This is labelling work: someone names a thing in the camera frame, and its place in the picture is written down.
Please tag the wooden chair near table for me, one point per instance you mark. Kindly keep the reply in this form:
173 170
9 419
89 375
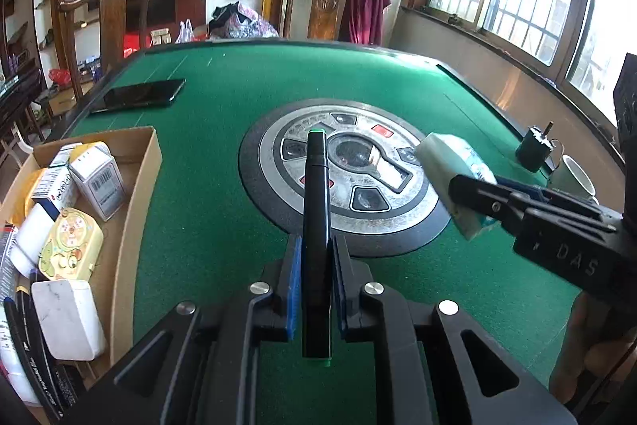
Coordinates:
112 26

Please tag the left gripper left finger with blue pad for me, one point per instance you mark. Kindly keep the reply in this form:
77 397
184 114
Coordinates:
287 295

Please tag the brown cardboard tray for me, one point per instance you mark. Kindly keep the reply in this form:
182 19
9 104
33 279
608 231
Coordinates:
138 155

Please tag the white mug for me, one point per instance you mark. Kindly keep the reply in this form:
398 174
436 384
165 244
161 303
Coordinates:
571 178

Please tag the pile of clothes bags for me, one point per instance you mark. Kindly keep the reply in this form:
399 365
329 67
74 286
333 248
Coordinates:
238 21

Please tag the white marble soap box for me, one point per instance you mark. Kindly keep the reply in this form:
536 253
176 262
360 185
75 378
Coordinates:
68 319

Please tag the white barcode small box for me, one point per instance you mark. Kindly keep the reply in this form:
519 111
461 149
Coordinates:
98 177

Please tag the round mahjong table control panel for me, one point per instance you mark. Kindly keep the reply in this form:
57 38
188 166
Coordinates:
380 199

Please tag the white plastic bottle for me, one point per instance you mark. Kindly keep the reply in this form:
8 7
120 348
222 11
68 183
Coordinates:
30 239

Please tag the black stepper motor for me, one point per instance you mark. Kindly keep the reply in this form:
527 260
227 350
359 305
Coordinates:
535 147

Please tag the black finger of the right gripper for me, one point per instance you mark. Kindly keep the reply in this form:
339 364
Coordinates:
504 201

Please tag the black marker yellow cap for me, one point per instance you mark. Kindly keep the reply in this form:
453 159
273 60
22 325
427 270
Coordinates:
52 378

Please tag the black smartphone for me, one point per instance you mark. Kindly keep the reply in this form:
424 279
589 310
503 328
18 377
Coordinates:
157 94

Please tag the white tube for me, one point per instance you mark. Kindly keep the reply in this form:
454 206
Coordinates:
11 364

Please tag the maroon cloth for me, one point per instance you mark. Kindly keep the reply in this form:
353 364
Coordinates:
362 21

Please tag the wooden chair with cloth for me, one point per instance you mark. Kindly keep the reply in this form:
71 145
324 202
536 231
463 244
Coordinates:
323 21

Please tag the yellow packet in tray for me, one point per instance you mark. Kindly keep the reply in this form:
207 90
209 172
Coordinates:
24 201

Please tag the blue white small box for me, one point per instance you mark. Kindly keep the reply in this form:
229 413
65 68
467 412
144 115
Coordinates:
55 191

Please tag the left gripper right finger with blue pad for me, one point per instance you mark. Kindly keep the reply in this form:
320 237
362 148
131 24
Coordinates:
350 276

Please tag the yellow cartoon tin box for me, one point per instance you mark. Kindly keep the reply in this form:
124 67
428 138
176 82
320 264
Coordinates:
72 247

